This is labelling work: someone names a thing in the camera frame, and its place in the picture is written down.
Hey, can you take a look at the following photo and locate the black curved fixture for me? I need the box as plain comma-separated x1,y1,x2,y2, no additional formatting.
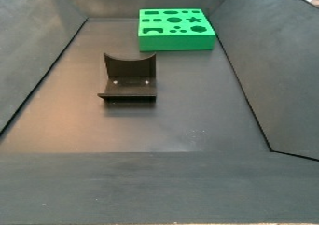
98,53,158,100

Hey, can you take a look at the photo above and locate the green foam shape board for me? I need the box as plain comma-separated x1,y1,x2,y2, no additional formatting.
139,8,217,51

